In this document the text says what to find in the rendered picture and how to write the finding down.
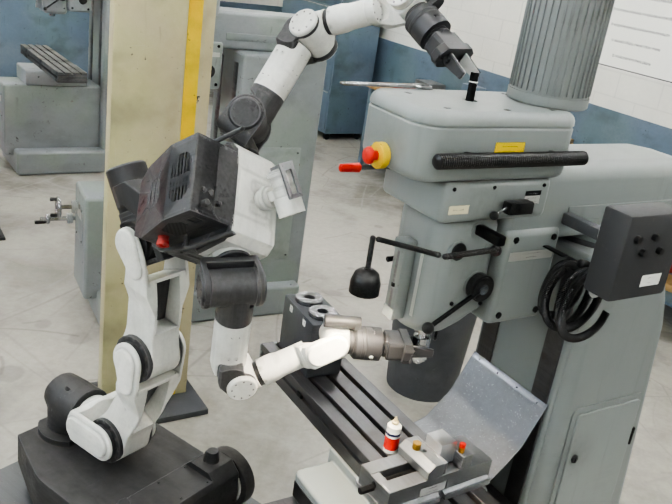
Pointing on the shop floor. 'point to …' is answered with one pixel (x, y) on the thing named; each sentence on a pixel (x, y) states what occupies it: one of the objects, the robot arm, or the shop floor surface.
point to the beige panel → (151, 144)
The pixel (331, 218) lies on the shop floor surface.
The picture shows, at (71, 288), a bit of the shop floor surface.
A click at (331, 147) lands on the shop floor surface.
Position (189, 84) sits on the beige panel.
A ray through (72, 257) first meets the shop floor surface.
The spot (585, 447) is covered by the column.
